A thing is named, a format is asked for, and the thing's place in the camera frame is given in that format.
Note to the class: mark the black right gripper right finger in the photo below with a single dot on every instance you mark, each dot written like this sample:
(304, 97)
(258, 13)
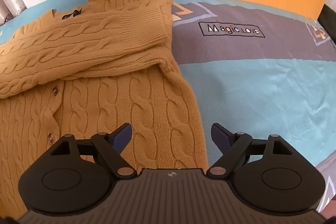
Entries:
(233, 148)

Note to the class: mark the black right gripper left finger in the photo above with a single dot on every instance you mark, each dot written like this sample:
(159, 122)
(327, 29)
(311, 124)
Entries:
(109, 148)

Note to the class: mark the mustard cable-knit sweater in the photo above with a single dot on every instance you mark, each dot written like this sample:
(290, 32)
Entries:
(90, 70)

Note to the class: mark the blue grey patterned bedsheet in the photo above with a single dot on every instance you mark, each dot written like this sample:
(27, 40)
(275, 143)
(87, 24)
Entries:
(252, 69)

